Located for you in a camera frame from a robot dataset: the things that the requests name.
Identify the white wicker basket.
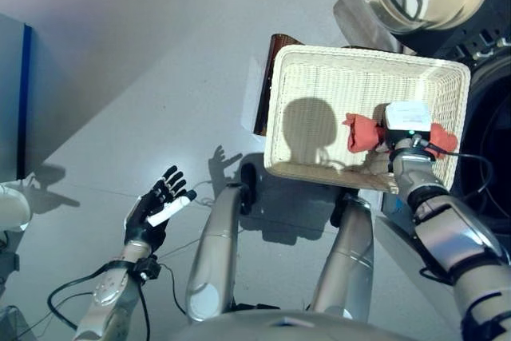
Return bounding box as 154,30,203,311
263,44,473,194

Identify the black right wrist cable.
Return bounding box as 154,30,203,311
418,141,497,287

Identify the grey panel with blue edge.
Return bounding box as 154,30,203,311
0,13,34,182

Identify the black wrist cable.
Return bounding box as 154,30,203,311
418,141,497,287
46,263,188,341

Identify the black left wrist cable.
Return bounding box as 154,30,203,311
46,263,188,341

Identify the silver right robot leg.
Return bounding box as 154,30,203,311
309,191,377,323

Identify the dark grey washing machine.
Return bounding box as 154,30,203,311
381,25,511,234

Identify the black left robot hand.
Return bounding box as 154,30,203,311
123,165,197,254

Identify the brown wooden stool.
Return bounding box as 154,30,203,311
252,33,305,137

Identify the white-topped right wrist camera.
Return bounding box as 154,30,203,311
382,101,434,145

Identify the white rounded machine base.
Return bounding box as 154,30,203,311
0,180,33,234

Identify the silver robot leg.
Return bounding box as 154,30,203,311
309,191,377,323
185,161,257,323

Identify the silver left robot leg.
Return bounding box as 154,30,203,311
185,161,257,323

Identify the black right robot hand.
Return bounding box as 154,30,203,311
373,115,394,154

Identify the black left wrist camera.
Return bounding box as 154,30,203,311
133,256,162,280

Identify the silver robot torso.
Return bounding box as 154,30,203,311
167,308,452,341

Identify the red cloth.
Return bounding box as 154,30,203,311
342,112,459,159

